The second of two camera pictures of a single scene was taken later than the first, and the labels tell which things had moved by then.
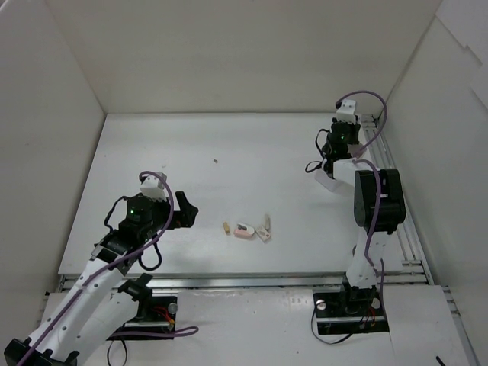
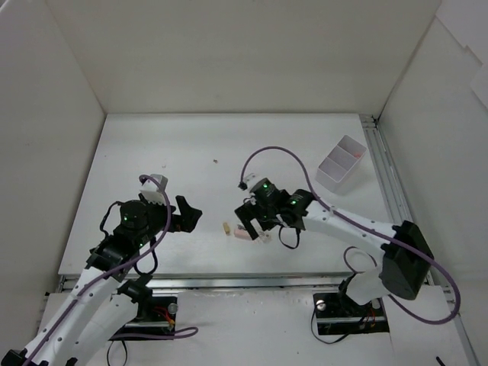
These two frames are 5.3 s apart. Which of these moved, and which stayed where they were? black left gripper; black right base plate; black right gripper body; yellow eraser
Moved: black right gripper body
Stayed: black left gripper; yellow eraser; black right base plate
